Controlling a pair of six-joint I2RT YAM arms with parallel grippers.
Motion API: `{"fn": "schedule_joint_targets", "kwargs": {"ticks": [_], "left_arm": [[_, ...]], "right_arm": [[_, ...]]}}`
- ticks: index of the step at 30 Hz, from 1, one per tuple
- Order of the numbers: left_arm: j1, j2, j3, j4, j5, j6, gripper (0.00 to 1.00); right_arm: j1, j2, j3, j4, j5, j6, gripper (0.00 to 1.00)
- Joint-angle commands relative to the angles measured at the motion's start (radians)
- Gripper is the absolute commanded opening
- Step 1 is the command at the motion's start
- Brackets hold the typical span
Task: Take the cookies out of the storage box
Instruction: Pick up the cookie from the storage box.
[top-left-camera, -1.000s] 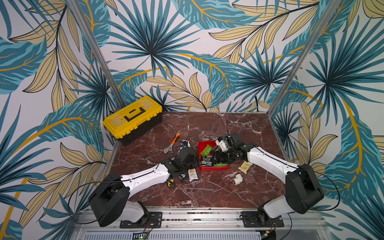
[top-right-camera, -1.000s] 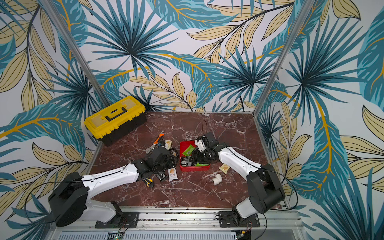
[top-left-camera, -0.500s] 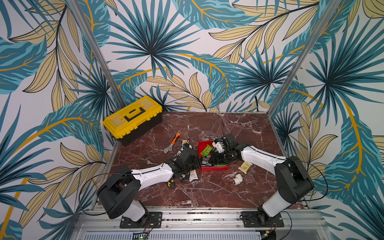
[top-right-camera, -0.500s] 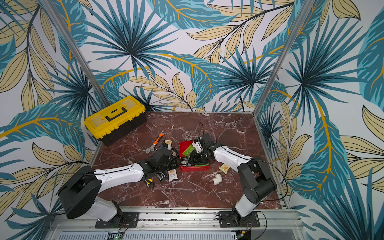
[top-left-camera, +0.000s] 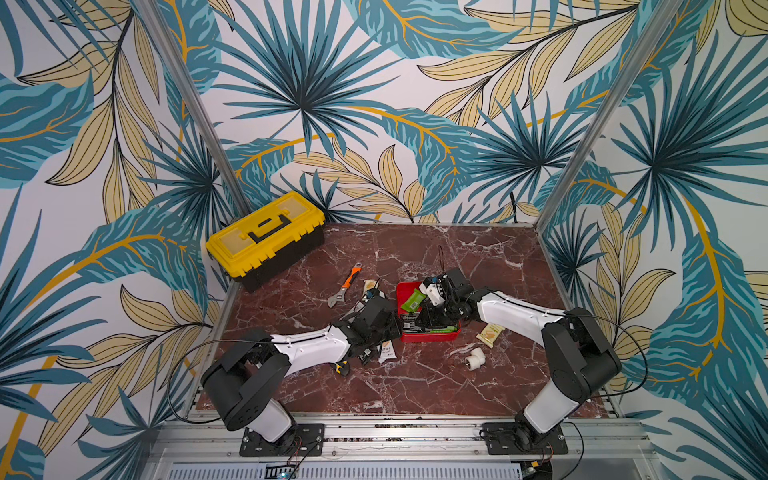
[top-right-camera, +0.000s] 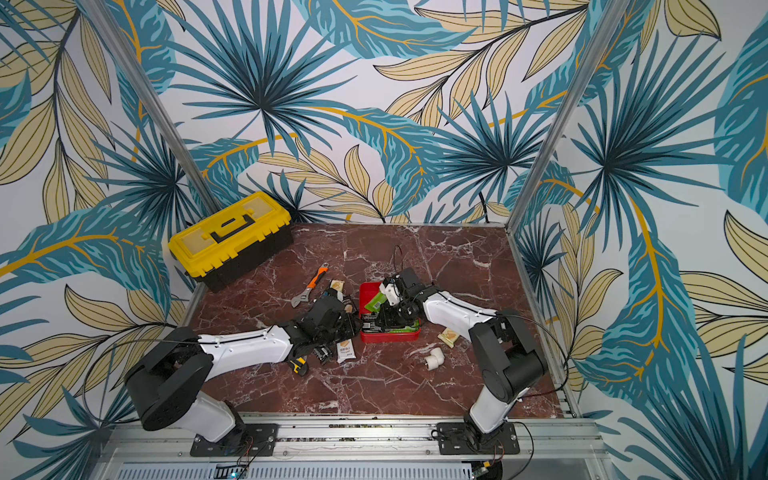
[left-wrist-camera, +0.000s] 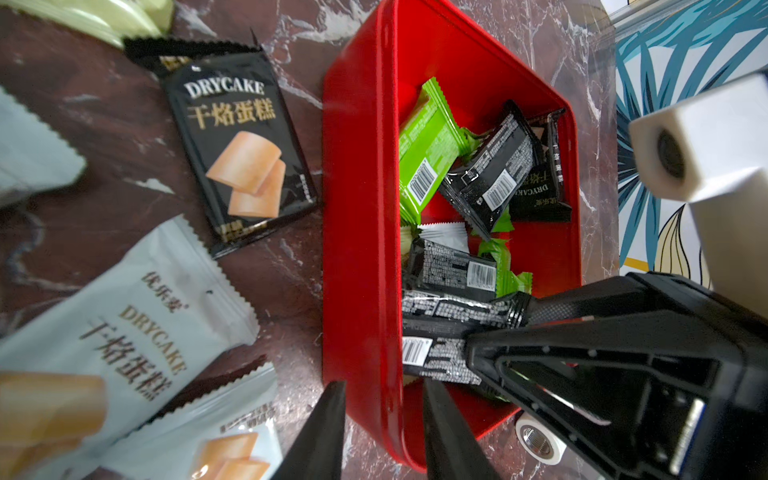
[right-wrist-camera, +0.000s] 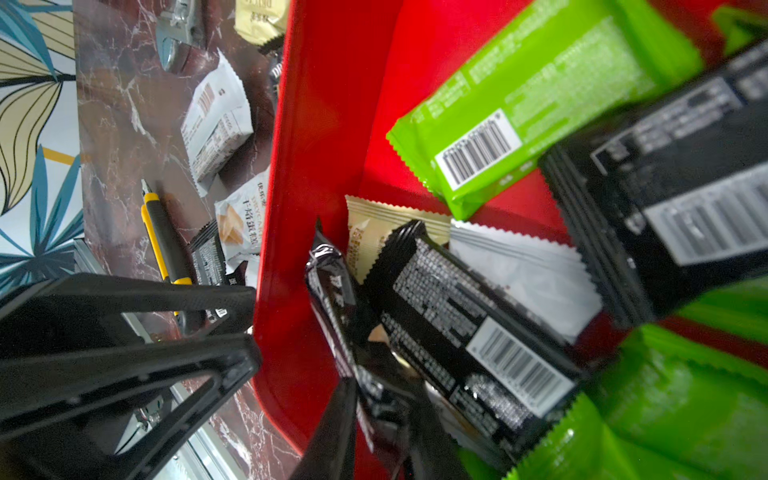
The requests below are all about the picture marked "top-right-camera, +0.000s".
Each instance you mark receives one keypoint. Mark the yellow black toolbox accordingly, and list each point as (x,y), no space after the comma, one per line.
(223,247)

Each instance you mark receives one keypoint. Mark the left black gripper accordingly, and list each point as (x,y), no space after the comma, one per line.
(351,328)

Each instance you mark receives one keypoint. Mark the red storage box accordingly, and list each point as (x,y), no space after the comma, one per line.
(375,332)

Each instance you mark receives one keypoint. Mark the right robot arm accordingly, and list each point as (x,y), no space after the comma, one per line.
(509,358)

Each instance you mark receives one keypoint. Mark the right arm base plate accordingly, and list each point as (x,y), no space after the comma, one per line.
(462,438)

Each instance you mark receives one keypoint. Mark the green snack packet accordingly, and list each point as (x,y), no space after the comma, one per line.
(376,303)

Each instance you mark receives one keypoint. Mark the black cookie packet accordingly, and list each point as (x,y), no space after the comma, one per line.
(323,354)

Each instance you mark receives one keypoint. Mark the white pipe elbow fitting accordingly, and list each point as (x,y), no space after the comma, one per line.
(434,359)

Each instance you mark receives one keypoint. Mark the cream square cookie packet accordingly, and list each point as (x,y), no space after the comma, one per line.
(449,337)

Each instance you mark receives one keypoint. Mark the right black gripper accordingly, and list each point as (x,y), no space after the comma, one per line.
(387,313)

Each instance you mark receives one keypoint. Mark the yellow black utility knife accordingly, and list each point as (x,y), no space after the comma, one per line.
(299,365)

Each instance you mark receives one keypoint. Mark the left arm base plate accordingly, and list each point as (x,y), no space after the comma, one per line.
(246,440)

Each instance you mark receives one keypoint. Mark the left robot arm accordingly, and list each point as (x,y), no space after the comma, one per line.
(165,386)

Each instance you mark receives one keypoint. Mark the aluminium front rail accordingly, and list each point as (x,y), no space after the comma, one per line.
(293,446)

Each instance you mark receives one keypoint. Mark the white drycake cookie packet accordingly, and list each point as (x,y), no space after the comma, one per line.
(345,351)

